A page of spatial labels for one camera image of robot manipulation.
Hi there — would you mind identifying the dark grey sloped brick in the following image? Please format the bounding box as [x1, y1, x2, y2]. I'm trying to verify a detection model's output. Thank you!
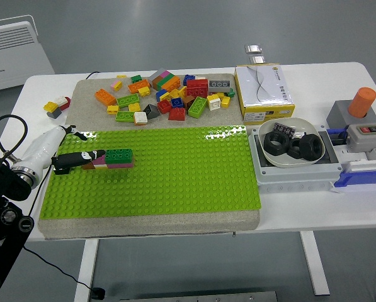
[142, 103, 160, 120]

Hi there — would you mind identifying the white yellow brick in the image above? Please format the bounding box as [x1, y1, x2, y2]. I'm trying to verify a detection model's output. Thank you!
[206, 94, 222, 111]

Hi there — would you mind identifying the small black nut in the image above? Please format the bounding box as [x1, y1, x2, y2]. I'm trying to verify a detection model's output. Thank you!
[287, 140, 305, 160]

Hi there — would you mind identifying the purple circuit board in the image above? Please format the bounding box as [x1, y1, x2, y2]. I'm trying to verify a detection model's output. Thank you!
[271, 121, 297, 137]

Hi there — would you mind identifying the grey-brown mat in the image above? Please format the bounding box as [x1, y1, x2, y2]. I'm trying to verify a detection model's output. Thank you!
[37, 73, 261, 240]

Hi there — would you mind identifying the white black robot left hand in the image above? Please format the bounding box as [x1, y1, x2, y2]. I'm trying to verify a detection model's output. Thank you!
[13, 125, 107, 176]

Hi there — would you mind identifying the red sloped brick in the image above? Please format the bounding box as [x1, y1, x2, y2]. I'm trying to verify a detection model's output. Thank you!
[168, 107, 187, 122]

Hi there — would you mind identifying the grey junction box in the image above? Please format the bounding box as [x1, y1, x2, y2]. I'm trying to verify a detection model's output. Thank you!
[246, 124, 345, 193]

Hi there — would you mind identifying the white heater appliance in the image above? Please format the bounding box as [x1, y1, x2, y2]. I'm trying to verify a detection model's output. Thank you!
[0, 14, 55, 94]

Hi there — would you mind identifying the orange stacked brick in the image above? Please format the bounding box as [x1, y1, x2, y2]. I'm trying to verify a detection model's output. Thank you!
[162, 77, 181, 94]

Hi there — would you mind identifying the grey switch box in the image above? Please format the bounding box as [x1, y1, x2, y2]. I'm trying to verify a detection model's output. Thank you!
[346, 122, 376, 151]

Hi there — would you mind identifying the white yellow cardboard box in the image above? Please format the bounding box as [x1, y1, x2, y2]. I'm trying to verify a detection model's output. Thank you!
[234, 64, 296, 123]

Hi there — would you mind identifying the blue white mechanical fixture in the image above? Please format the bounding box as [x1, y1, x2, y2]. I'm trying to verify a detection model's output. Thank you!
[325, 127, 376, 195]

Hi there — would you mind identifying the black floor cable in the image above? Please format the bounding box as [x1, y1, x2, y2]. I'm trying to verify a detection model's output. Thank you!
[23, 245, 96, 292]

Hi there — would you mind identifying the dark green long brick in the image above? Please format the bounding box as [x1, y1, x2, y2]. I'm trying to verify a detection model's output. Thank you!
[104, 148, 134, 165]

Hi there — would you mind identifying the orange cylinder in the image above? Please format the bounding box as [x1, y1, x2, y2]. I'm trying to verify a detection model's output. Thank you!
[347, 87, 376, 120]

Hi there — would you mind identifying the large red brick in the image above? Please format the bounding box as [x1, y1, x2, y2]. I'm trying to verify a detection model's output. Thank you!
[186, 79, 209, 98]

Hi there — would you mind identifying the grey stacked brick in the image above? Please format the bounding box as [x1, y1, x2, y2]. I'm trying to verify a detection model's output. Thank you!
[147, 67, 169, 81]

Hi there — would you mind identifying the pink long brick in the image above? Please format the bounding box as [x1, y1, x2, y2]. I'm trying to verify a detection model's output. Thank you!
[106, 159, 135, 169]

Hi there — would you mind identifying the grey block with hole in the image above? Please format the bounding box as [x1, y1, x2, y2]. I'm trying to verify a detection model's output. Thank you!
[326, 100, 376, 130]

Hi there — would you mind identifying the white orange brick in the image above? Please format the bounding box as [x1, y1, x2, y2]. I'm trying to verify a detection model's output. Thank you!
[133, 111, 149, 126]

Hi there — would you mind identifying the white bowl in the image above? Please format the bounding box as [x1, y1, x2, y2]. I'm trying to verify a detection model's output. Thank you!
[258, 117, 326, 170]

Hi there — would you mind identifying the large black nut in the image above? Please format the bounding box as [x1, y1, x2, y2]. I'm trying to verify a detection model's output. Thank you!
[297, 133, 326, 161]
[263, 131, 291, 155]

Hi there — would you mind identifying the green studded baseplate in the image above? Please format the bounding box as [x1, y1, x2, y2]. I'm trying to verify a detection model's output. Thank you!
[38, 125, 262, 220]

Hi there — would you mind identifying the grey long brick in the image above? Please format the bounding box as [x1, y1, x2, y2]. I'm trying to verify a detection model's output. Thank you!
[208, 80, 232, 94]

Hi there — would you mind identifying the white table leg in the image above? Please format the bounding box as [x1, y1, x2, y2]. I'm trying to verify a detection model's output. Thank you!
[299, 232, 330, 296]
[73, 240, 100, 302]

